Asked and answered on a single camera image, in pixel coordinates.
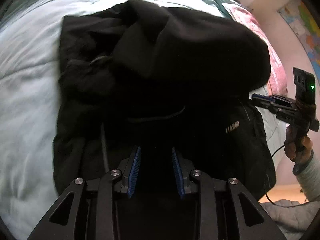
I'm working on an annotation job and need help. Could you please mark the black cable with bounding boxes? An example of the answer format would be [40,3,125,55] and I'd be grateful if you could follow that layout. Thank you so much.
[263,143,316,209]

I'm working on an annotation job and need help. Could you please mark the grey sleeved right forearm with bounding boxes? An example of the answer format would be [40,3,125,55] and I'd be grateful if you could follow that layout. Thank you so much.
[293,150,319,202]

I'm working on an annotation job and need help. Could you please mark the black hooded jacket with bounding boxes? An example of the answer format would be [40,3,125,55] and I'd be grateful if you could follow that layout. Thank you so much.
[53,0,276,199]

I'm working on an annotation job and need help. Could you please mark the colourful wall map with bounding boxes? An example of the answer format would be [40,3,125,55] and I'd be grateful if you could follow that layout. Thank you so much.
[278,0,320,80]

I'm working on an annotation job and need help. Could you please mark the pink floral pillow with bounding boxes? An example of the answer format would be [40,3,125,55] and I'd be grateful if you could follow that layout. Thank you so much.
[222,2,288,98]

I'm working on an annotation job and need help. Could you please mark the light blue bed quilt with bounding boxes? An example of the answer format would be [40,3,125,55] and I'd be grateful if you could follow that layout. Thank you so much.
[0,0,283,240]

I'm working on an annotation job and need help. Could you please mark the person's right hand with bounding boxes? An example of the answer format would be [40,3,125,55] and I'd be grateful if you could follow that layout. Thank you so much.
[284,125,313,164]

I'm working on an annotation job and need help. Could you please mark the grey quilted trousers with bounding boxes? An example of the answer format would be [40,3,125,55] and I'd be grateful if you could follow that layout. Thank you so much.
[260,199,319,239]

